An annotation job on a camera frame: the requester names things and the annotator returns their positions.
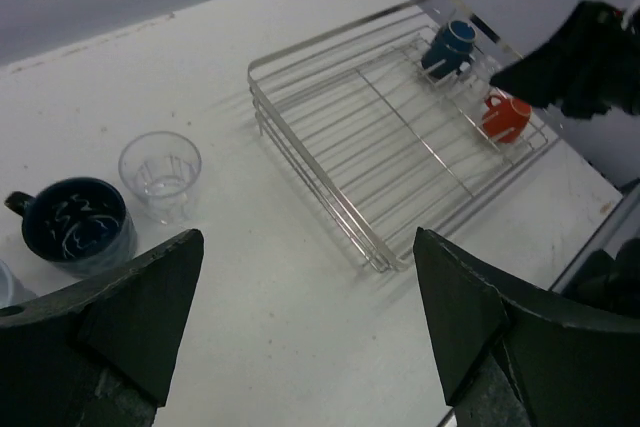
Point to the large dark blue mug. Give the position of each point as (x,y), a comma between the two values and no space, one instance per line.
(80,225)

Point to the small dark blue cup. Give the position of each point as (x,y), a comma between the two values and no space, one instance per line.
(450,50)

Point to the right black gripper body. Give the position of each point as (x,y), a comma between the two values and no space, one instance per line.
(602,55)

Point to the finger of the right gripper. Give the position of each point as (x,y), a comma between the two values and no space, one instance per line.
(541,77)

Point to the small clear glass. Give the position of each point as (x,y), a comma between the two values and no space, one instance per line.
(480,75)

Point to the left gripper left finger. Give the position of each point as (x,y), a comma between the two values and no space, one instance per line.
(101,352)

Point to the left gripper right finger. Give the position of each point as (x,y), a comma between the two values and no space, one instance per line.
(509,353)

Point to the orange cup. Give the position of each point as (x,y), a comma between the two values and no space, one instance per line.
(506,118)

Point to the metal wire dish rack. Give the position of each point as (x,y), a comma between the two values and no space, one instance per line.
(384,148)

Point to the pale grey-blue mug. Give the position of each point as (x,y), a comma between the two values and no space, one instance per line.
(12,291)

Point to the clear faceted glass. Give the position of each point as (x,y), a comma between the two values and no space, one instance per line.
(161,169)

